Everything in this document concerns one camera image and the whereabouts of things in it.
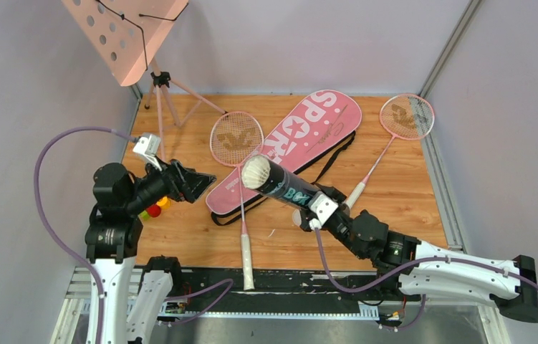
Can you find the pink music stand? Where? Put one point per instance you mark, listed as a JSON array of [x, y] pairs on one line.
[[127, 35]]

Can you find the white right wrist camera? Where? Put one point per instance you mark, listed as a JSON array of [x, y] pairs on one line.
[[322, 207]]

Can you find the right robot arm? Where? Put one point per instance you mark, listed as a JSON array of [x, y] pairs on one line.
[[415, 267]]

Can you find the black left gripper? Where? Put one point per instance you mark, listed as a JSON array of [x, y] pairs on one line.
[[179, 180]]

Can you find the pink racket cover bag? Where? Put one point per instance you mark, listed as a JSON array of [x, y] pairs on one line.
[[322, 124]]

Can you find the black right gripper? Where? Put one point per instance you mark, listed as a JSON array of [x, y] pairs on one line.
[[332, 194]]

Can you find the white shuttlecock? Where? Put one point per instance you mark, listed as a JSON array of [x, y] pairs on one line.
[[255, 172]]

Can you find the translucent tube lid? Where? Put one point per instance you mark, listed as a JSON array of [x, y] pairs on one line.
[[299, 219]]

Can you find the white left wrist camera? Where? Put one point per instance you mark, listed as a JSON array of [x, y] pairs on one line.
[[146, 147]]

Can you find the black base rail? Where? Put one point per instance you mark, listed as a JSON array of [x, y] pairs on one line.
[[277, 291]]

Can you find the black shuttlecock tube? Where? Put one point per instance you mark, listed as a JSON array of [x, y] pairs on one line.
[[285, 186]]

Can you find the colourful toy blocks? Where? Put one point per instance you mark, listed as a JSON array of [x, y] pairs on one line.
[[156, 209]]

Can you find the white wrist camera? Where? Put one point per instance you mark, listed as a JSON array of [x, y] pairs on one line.
[[322, 207], [146, 147]]

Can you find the pink badminton racket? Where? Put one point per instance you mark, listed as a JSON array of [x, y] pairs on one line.
[[234, 137], [405, 117]]

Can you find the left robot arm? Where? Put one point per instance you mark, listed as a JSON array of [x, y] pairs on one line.
[[112, 247]]

